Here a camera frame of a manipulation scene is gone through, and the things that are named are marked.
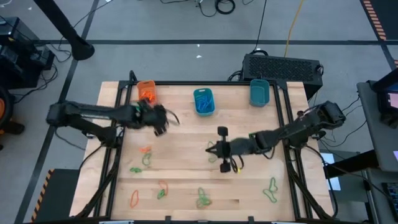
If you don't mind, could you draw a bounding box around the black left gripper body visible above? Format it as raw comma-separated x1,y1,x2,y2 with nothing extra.
134,98,172,137

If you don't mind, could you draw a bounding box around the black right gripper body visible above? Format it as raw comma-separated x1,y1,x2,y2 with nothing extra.
214,126,261,174

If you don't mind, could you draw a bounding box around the blue rubber band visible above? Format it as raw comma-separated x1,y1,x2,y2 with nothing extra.
200,98,214,114
198,95,214,108
197,96,210,113

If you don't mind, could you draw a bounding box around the orange plastic basket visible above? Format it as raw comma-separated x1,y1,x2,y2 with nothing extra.
136,80,158,105

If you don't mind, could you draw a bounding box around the light teal plastic basket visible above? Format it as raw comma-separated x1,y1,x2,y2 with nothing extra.
193,88,216,118

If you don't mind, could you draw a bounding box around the dark teal plastic basket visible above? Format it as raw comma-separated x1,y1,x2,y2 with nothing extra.
249,78,271,108

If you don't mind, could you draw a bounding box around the black perforated computer case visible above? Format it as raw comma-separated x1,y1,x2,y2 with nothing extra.
241,53,324,101

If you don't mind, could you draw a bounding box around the black desk beam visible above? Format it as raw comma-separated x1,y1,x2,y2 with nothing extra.
323,149,379,179

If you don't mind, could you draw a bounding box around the black yellow-striped floor mat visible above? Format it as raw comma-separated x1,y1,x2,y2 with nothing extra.
30,167,81,223

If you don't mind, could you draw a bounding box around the black stand pole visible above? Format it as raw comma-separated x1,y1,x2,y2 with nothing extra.
32,0,96,62

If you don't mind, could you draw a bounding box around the black equipment cart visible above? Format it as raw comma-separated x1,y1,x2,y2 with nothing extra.
0,16,56,90

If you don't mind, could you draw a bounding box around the orange black machine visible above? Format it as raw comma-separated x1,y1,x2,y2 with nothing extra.
0,86,26,152

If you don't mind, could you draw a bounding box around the dark grey desk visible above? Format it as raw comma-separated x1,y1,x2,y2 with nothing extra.
363,167,398,224

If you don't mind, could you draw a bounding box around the dark laptop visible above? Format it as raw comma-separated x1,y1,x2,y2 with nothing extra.
371,67,398,129

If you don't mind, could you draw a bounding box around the black keyboard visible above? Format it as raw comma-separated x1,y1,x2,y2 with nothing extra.
381,182,398,214

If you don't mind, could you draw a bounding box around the black orange-striped floor mat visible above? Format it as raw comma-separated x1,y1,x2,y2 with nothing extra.
359,0,398,42

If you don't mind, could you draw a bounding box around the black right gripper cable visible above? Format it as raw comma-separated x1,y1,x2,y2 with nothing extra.
229,154,246,172

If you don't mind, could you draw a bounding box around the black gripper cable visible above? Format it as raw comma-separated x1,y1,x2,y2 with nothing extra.
166,108,181,126
229,154,246,172

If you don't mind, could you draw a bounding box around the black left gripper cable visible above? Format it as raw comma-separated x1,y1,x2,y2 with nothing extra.
166,108,181,126

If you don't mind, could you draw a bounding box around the thin black cable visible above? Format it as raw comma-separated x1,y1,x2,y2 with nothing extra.
250,0,269,56

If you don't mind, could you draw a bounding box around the coiled black cable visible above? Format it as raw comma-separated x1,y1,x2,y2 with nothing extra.
197,0,236,18

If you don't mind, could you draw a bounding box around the yellow cable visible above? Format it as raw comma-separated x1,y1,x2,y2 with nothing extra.
284,0,305,58

